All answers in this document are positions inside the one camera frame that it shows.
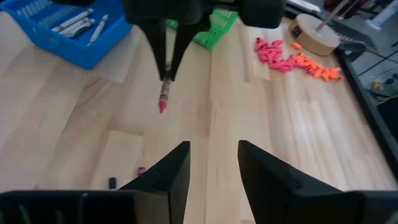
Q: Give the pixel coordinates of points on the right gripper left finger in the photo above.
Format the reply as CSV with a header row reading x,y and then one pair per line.
x,y
168,186

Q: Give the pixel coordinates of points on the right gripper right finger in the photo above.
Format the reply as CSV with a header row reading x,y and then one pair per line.
x,y
273,193

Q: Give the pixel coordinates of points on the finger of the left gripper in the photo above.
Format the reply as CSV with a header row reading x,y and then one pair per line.
x,y
157,46
183,46

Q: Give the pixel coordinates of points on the light pink crayon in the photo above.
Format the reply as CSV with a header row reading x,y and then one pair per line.
x,y
164,93

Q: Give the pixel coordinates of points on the blue plastic basket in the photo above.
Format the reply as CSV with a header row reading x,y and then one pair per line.
x,y
77,49

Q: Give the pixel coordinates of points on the green plastic basket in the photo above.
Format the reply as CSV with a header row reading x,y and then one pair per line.
x,y
214,31

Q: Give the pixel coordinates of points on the pink foam earplugs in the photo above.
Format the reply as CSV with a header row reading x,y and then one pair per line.
x,y
273,56

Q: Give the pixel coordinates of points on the white cylinder table lamp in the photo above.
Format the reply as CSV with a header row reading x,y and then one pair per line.
x,y
314,34

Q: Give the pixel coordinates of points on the orange foam earplugs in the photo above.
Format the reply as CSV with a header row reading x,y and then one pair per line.
x,y
317,68

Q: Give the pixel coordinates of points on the black aluminium table frame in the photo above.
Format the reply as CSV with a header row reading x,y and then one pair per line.
x,y
367,96

